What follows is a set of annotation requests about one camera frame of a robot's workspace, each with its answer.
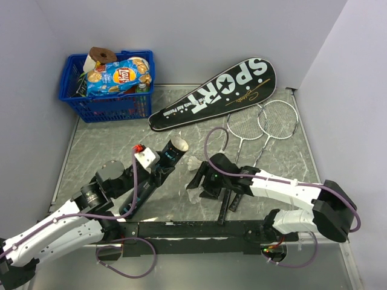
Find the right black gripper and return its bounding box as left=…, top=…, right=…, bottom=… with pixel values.
left=186, top=161, right=230, bottom=201

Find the white shuttlecock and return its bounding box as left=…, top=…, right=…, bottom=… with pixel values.
left=187, top=156, right=202, bottom=172
left=186, top=187, right=203, bottom=204

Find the black shuttlecock tube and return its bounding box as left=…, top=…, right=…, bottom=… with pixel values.
left=119, top=135, right=189, bottom=219

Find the black SPORT racket bag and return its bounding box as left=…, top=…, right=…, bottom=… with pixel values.
left=148, top=57, right=277, bottom=132

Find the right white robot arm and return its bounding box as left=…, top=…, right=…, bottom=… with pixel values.
left=186, top=153, right=358, bottom=243

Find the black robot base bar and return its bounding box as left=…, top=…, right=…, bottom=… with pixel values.
left=95, top=220, right=299, bottom=257

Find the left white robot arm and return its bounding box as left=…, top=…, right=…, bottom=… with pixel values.
left=1, top=160, right=175, bottom=289

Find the left silver badminton racket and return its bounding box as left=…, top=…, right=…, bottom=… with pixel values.
left=217, top=104, right=267, bottom=226

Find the silver badminton racket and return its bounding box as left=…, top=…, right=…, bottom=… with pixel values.
left=217, top=104, right=267, bottom=226
left=254, top=100, right=299, bottom=165

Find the right silver badminton racket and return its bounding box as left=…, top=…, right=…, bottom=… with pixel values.
left=254, top=100, right=299, bottom=165

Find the blue plastic shopping basket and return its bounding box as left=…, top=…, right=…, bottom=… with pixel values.
left=59, top=50, right=155, bottom=123

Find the blue Lays chips bag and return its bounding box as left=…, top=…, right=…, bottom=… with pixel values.
left=86, top=57, right=152, bottom=97

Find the dark green package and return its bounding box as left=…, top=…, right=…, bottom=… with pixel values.
left=74, top=74, right=87, bottom=97

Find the white paper towel roll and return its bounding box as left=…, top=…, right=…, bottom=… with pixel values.
left=83, top=54, right=97, bottom=73

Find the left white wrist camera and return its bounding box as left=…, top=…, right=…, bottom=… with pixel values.
left=134, top=147, right=160, bottom=173

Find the aluminium rail frame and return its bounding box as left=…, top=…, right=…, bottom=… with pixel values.
left=290, top=232, right=351, bottom=245

